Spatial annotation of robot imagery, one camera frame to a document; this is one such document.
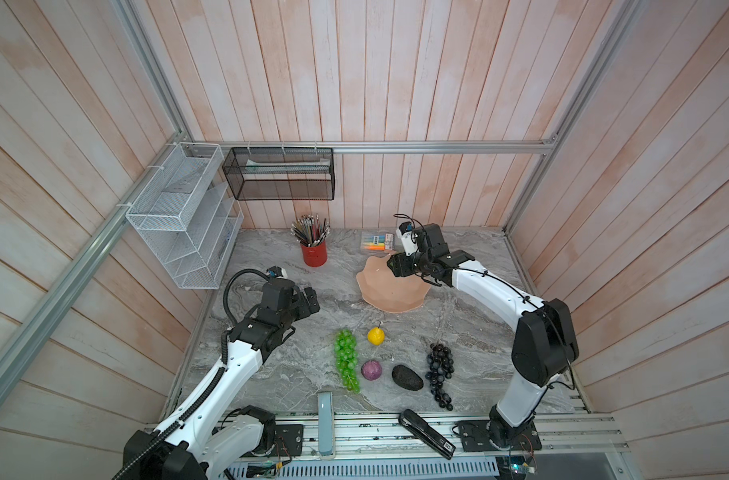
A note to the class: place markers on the purple fake fruit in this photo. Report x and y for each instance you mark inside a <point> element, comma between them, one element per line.
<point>371,370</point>

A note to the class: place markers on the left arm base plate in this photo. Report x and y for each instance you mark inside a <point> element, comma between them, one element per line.
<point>282,441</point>

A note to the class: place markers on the red pen cup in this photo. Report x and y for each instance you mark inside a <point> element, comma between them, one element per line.
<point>314,255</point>

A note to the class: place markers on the pink scalloped fruit bowl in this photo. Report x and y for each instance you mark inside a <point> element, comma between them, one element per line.
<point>382,290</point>

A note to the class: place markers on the black grape bunch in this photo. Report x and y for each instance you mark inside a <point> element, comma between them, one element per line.
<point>440,365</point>

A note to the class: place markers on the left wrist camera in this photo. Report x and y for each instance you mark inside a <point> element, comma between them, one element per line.
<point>277,272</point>

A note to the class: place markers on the pack of coloured markers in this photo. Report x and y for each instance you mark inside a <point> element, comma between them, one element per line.
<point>377,241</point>

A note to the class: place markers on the black stapler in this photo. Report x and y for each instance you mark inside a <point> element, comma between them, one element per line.
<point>421,429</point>

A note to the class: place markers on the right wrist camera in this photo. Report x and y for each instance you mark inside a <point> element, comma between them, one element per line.
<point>407,237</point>

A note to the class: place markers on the black mesh wall basket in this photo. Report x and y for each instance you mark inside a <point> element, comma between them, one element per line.
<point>281,173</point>

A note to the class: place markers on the light blue flat device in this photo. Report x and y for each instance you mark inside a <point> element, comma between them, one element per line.
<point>326,437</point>

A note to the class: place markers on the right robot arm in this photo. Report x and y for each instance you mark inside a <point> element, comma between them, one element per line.
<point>544,344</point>

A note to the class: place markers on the pens in cup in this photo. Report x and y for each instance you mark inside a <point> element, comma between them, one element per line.
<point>310,230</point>

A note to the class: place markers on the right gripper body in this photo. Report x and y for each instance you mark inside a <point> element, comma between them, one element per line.
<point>410,264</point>

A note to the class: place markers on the yellow fake lemon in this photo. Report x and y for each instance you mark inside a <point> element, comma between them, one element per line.
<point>376,336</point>

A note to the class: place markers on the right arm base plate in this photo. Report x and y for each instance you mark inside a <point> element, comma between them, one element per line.
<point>478,437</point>

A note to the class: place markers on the green grape bunch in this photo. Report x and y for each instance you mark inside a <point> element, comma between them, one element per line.
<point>347,360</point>

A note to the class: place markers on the green circuit board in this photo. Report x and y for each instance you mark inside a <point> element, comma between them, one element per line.
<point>508,469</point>

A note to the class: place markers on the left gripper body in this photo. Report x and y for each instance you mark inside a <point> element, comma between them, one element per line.
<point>299,308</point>

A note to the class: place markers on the white mesh wall organizer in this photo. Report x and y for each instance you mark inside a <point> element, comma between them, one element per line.
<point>186,217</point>

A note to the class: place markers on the dark fake avocado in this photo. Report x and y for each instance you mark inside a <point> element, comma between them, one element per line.
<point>406,378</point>

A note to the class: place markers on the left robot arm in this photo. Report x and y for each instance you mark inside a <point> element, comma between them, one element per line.
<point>192,443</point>

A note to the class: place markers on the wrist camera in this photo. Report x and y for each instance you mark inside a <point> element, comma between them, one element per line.
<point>407,237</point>
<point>277,272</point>

